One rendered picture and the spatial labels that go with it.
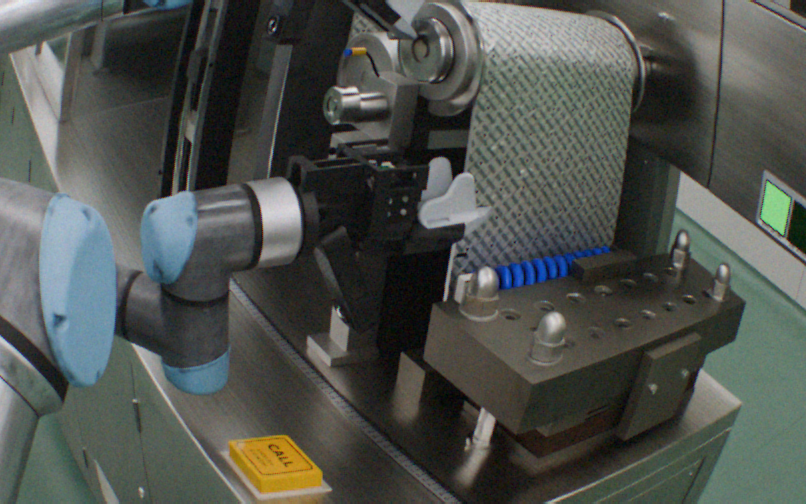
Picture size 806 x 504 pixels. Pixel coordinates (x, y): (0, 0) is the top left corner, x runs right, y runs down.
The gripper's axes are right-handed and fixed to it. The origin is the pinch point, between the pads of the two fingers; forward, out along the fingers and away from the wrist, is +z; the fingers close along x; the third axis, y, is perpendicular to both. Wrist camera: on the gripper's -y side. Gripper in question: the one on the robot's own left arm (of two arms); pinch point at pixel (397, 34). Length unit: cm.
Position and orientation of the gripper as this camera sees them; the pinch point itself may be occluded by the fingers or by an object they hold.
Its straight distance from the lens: 106.9
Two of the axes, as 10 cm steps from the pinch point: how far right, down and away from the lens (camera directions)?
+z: 5.6, 4.8, 6.8
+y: 6.4, -7.7, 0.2
